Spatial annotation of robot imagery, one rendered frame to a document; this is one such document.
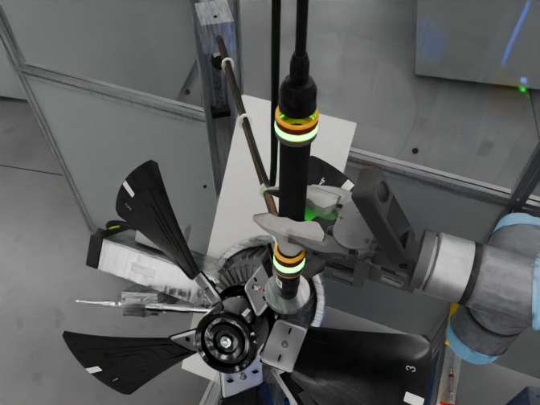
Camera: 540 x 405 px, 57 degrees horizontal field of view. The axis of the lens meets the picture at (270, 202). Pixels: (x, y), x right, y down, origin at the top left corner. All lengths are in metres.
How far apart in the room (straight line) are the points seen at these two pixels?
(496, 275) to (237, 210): 0.69
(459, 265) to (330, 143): 0.56
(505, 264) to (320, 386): 0.45
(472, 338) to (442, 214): 0.97
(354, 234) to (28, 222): 2.42
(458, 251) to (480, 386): 1.78
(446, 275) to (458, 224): 1.06
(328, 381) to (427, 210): 0.82
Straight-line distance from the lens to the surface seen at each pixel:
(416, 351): 0.97
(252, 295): 0.95
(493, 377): 2.39
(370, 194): 0.52
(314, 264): 0.85
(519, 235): 0.77
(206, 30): 1.11
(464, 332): 0.69
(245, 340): 0.92
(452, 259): 0.59
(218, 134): 1.44
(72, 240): 2.71
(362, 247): 0.58
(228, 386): 1.01
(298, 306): 0.77
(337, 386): 0.94
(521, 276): 0.61
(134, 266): 1.16
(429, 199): 1.58
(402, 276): 0.63
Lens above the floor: 2.07
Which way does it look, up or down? 51 degrees down
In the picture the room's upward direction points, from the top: straight up
